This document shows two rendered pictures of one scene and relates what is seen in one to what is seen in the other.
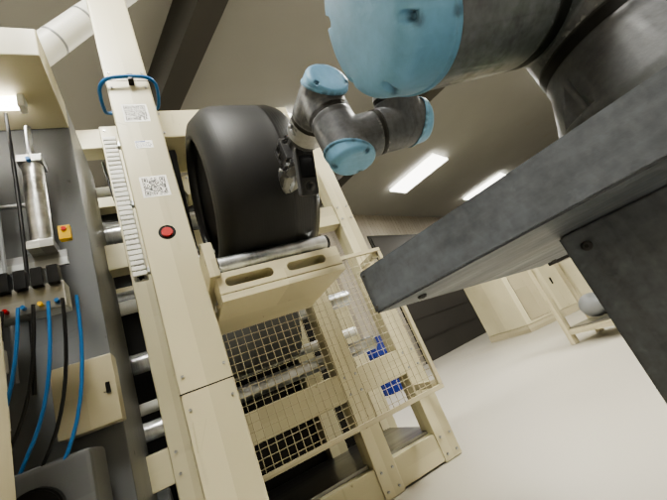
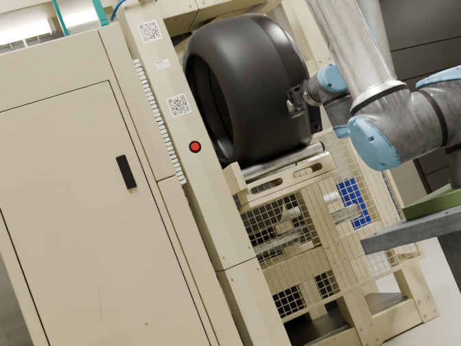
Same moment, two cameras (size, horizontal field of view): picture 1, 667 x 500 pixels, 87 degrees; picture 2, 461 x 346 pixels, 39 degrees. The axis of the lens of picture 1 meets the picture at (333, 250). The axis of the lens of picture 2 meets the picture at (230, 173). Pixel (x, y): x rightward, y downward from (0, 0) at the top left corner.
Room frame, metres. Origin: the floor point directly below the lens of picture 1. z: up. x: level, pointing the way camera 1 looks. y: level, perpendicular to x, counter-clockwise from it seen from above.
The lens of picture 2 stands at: (-1.33, -0.07, 0.75)
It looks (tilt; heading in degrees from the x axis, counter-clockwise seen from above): 5 degrees up; 10
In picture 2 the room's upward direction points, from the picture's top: 22 degrees counter-clockwise
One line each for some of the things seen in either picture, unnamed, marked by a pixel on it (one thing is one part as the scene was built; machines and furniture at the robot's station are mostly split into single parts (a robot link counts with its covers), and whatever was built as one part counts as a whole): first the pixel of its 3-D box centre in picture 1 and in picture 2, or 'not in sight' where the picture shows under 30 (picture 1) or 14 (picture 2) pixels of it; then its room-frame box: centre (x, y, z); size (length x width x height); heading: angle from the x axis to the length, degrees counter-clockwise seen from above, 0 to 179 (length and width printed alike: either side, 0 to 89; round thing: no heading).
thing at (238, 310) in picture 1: (275, 301); (277, 195); (1.08, 0.23, 0.80); 0.37 x 0.36 x 0.02; 28
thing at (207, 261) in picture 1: (208, 286); (225, 185); (1.00, 0.39, 0.90); 0.40 x 0.03 x 0.10; 28
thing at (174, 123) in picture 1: (226, 139); (202, 1); (1.40, 0.26, 1.71); 0.61 x 0.25 x 0.15; 118
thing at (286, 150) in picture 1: (297, 150); (306, 97); (0.76, -0.01, 1.05); 0.12 x 0.08 x 0.09; 28
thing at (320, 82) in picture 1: (319, 100); (328, 83); (0.61, -0.10, 1.04); 0.12 x 0.09 x 0.10; 28
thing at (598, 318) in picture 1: (587, 285); not in sight; (3.06, -1.78, 0.40); 0.60 x 0.35 x 0.80; 18
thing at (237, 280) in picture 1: (280, 274); (286, 179); (0.96, 0.17, 0.83); 0.36 x 0.09 x 0.06; 118
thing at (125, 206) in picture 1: (126, 204); (158, 123); (0.88, 0.51, 1.19); 0.05 x 0.04 x 0.48; 28
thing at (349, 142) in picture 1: (346, 139); (348, 115); (0.61, -0.11, 0.93); 0.12 x 0.09 x 0.12; 105
